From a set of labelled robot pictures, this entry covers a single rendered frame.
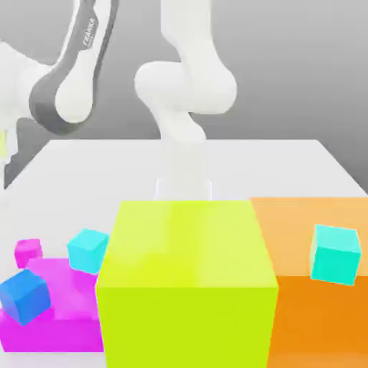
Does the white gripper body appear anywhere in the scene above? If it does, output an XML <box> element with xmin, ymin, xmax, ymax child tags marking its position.
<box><xmin>0</xmin><ymin>121</ymin><xmax>19</xmax><ymax>191</ymax></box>

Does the small magenta cube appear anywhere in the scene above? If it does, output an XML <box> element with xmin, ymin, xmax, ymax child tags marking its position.
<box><xmin>14</xmin><ymin>238</ymin><xmax>44</xmax><ymax>270</ymax></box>

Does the small blue cube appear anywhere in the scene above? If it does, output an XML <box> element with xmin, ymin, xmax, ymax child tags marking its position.
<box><xmin>0</xmin><ymin>268</ymin><xmax>52</xmax><ymax>327</ymax></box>

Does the small cyan cube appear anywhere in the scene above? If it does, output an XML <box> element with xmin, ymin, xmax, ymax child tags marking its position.
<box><xmin>66</xmin><ymin>228</ymin><xmax>111</xmax><ymax>276</ymax></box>

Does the small turquoise cube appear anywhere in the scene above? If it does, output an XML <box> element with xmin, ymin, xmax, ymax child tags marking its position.
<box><xmin>309</xmin><ymin>224</ymin><xmax>362</xmax><ymax>288</ymax></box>

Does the large magenta box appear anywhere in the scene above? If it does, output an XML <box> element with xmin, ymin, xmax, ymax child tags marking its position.
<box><xmin>0</xmin><ymin>257</ymin><xmax>105</xmax><ymax>354</ymax></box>

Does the large lime box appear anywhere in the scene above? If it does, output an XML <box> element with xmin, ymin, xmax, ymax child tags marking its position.
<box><xmin>95</xmin><ymin>200</ymin><xmax>280</xmax><ymax>368</ymax></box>

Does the large orange box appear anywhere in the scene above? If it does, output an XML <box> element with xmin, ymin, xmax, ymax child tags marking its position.
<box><xmin>248</xmin><ymin>196</ymin><xmax>368</xmax><ymax>368</ymax></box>

